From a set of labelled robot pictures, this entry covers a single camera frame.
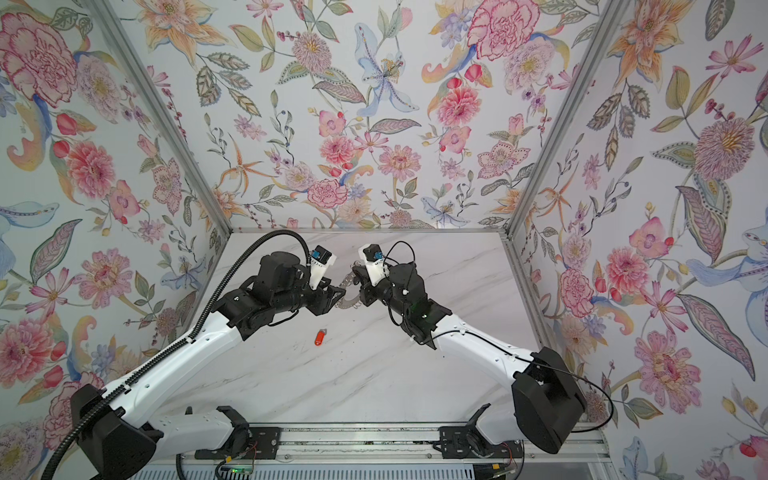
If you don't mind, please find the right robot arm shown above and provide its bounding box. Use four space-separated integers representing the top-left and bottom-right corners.
352 262 587 454

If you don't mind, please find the red key tag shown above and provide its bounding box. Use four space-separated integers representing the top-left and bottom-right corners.
314 329 327 346

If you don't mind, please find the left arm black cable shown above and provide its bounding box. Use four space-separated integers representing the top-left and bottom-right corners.
40 229 312 480

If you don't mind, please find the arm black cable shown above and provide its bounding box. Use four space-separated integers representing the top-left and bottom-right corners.
40 229 312 480
383 239 616 434

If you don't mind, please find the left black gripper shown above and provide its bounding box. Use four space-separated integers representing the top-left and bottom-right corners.
273 275 351 316

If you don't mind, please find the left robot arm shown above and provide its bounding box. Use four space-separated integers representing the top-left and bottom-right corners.
70 246 345 479

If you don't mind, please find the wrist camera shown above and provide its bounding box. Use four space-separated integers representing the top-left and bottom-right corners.
309 245 337 290
359 244 388 286

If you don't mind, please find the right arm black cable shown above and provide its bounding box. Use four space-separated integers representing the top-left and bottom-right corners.
383 239 616 434

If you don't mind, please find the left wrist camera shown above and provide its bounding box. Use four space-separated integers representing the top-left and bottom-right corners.
309 245 337 290

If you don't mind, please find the right aluminium corner post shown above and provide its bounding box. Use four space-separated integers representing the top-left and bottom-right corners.
506 0 628 240

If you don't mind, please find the left aluminium corner post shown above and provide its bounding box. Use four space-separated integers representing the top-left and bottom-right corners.
84 1 233 240

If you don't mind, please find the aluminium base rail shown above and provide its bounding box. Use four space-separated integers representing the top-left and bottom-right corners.
138 423 618 479

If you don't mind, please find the aluminium corner post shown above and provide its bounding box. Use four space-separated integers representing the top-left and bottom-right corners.
84 1 233 240
506 0 628 240

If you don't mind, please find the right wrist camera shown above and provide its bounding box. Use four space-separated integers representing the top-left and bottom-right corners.
359 244 388 286

